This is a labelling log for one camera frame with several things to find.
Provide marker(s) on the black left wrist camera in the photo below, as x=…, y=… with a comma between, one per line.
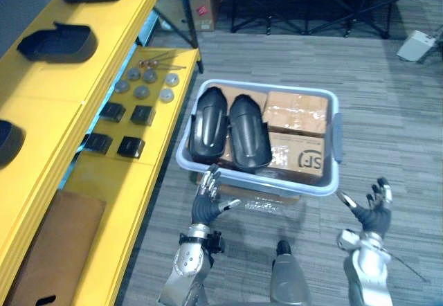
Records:
x=215, y=242

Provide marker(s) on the round grey metal disc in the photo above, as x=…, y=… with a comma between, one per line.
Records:
x=149, y=75
x=172, y=79
x=133, y=74
x=142, y=92
x=122, y=86
x=167, y=95

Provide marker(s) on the white device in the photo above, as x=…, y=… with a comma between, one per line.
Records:
x=415, y=46

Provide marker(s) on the brown cardboard sheet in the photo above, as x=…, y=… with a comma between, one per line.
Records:
x=55, y=250

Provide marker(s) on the black folding cot frame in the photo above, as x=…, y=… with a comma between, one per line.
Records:
x=311, y=5

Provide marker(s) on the yellow low shelf board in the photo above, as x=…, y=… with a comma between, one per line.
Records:
x=145, y=171

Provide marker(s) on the silver robot leg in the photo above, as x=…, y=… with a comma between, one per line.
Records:
x=289, y=275

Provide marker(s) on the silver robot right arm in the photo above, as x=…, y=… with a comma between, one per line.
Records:
x=368, y=268

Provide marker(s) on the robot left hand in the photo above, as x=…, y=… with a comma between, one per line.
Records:
x=204, y=209

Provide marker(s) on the long metal bolt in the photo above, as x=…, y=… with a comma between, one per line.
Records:
x=152, y=59
x=157, y=61
x=169, y=66

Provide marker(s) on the grey plastic bin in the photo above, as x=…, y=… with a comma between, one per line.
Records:
x=256, y=183

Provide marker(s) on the cardboard box with SF print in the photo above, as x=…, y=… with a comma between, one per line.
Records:
x=297, y=157

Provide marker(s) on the plain taped cardboard box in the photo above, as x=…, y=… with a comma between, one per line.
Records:
x=296, y=112

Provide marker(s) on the small black box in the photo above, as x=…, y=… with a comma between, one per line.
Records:
x=112, y=111
x=142, y=115
x=130, y=146
x=98, y=142

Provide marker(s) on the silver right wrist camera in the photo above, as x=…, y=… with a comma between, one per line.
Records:
x=349, y=239

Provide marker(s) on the black shelf leg frame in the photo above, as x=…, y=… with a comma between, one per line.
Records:
x=183, y=18

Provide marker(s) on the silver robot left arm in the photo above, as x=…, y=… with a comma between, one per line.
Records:
x=187, y=264

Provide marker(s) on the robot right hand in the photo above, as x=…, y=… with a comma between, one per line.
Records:
x=375, y=217

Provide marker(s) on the cardboard box with red label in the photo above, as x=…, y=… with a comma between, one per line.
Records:
x=199, y=5

